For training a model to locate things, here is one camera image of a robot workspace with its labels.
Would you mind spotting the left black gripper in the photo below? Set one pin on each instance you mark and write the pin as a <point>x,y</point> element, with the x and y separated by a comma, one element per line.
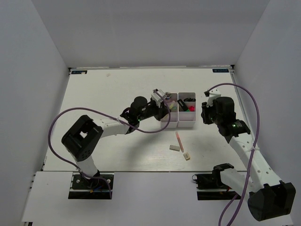
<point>162,111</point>

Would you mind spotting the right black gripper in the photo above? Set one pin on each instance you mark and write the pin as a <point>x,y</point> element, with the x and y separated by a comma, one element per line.
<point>205,109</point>

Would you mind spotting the black pink highlighter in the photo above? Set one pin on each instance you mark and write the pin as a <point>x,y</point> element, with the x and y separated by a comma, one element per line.
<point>191,108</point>

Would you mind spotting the black handled scissors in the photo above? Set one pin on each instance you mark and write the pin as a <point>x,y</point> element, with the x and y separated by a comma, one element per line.
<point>189,99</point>

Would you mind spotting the black green highlighter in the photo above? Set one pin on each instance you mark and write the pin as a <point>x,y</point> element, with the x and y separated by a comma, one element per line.
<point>183,106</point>

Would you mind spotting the pink pastel pen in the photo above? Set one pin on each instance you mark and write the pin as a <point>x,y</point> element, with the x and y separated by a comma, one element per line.
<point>179,141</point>

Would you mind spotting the grey white eraser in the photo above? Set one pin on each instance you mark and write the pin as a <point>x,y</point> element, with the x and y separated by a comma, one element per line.
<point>174,148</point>

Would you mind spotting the small beige eraser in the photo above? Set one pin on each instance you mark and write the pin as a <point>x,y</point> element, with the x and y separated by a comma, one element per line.
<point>186,156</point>

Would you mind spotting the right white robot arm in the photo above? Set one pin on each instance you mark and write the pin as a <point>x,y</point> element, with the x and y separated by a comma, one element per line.
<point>266,194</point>

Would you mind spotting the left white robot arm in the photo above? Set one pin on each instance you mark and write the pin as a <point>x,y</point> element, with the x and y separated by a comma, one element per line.
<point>81,139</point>

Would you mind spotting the right white organizer tray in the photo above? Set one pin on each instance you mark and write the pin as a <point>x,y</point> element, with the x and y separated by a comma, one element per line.
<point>186,119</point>

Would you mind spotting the left blue table label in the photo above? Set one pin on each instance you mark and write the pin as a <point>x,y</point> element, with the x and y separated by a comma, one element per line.
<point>79,72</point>

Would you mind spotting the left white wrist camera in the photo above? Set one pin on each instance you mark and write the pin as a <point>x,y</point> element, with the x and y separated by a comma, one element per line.
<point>158,96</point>

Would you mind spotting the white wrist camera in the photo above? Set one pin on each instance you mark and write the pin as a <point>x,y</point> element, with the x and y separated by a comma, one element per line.
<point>158,96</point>
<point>212,95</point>

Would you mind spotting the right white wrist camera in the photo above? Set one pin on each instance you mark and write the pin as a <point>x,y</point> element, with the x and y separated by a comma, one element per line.
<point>212,95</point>

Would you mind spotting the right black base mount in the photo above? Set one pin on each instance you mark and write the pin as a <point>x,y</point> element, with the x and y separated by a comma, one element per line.
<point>210,186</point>

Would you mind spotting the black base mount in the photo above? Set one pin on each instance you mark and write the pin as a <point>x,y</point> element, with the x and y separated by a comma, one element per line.
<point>91,189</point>
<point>210,186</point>

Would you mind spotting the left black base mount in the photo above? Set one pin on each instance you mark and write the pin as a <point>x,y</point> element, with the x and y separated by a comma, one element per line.
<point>91,189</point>

